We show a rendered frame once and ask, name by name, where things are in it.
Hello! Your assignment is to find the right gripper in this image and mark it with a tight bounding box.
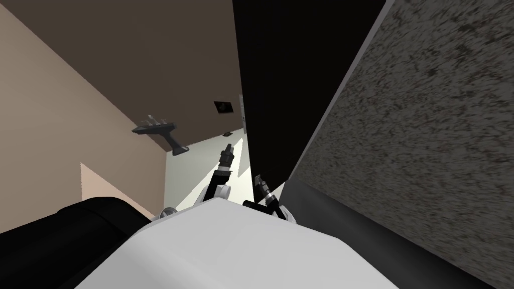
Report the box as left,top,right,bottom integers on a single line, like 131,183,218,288
254,174,277,202

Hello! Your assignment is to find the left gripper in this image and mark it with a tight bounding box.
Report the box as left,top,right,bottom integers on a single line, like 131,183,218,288
218,143,235,172

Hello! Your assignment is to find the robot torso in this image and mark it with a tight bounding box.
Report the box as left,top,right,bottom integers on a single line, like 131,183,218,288
74,198,400,289

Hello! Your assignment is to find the black door leaf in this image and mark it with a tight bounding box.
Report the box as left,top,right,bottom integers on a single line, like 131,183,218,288
232,0,387,201

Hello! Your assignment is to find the dark framed wall picture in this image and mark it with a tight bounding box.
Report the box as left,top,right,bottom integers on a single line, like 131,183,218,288
213,100,234,115

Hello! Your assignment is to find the white panelled wall cabinet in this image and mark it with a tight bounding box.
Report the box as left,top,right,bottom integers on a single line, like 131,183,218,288
238,94,247,134

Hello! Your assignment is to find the grey wall shelf with utensils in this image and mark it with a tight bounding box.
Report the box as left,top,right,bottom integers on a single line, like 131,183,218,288
131,114,190,157

